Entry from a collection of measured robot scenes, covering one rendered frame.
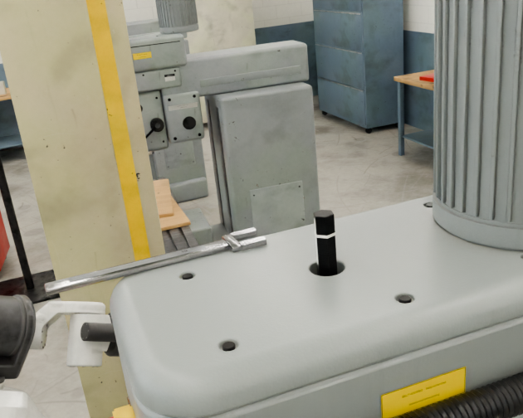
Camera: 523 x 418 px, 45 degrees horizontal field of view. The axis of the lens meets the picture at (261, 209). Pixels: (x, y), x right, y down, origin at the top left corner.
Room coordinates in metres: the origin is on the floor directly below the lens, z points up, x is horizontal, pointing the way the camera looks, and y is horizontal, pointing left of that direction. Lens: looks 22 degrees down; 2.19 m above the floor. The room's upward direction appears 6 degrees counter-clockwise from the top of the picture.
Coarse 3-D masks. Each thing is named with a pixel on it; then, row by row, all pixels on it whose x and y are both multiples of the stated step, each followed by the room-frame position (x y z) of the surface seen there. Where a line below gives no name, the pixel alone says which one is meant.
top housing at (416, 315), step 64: (256, 256) 0.62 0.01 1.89; (384, 256) 0.59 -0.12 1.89; (448, 256) 0.58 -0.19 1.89; (512, 256) 0.56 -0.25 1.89; (128, 320) 0.52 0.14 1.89; (192, 320) 0.50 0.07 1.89; (256, 320) 0.49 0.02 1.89; (320, 320) 0.48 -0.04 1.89; (384, 320) 0.47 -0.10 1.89; (448, 320) 0.48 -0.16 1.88; (512, 320) 0.50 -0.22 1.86; (128, 384) 0.51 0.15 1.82; (192, 384) 0.41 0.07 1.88; (256, 384) 0.42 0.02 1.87; (320, 384) 0.44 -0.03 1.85; (384, 384) 0.45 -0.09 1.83; (448, 384) 0.47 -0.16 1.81
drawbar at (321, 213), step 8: (320, 216) 0.57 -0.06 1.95; (328, 216) 0.57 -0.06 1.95; (320, 224) 0.57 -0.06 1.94; (328, 224) 0.57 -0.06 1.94; (320, 232) 0.57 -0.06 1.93; (328, 232) 0.57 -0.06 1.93; (320, 240) 0.57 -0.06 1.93; (328, 240) 0.57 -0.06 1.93; (320, 248) 0.57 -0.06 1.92; (328, 248) 0.57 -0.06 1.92; (320, 256) 0.57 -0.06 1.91; (328, 256) 0.57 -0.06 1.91; (320, 264) 0.57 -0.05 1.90; (328, 264) 0.57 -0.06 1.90; (336, 264) 0.57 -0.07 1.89; (320, 272) 0.57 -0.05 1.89; (328, 272) 0.57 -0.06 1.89; (336, 272) 0.57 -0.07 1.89
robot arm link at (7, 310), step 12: (0, 300) 0.82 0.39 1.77; (12, 300) 0.83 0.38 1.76; (0, 312) 0.80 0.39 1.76; (12, 312) 0.81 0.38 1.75; (0, 324) 0.79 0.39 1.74; (12, 324) 0.80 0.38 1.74; (0, 336) 0.78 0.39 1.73; (12, 336) 0.79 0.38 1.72; (0, 348) 0.78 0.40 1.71; (12, 348) 0.79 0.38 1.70
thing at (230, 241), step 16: (224, 240) 0.66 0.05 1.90; (256, 240) 0.65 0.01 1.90; (160, 256) 0.63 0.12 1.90; (176, 256) 0.63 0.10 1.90; (192, 256) 0.63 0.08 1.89; (96, 272) 0.61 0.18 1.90; (112, 272) 0.60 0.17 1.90; (128, 272) 0.61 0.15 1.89; (48, 288) 0.58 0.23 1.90; (64, 288) 0.58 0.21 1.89
